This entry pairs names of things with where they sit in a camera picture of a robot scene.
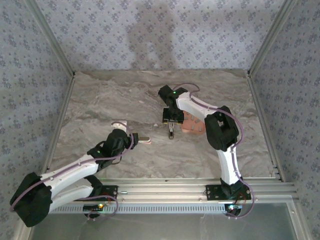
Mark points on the aluminium corner post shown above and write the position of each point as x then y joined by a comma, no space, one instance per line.
271,37
51,37

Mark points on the pink stapler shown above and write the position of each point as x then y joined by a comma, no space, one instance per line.
146,140

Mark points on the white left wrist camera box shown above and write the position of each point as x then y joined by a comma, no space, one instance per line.
121,125

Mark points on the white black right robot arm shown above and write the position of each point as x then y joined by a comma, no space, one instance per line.
195,110

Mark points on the silver bolt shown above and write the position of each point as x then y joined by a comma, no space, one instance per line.
124,192

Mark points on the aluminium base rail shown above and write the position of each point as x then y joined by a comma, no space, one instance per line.
162,187

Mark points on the grey metal panel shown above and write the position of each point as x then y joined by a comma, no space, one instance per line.
162,227

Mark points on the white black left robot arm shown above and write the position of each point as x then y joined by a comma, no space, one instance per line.
75,167

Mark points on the aluminium side rail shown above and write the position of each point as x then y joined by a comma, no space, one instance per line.
59,125
263,125

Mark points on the black electronics box with light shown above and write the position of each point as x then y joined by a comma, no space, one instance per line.
93,207
233,209

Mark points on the pink plastic tray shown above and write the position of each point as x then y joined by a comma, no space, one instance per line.
187,125

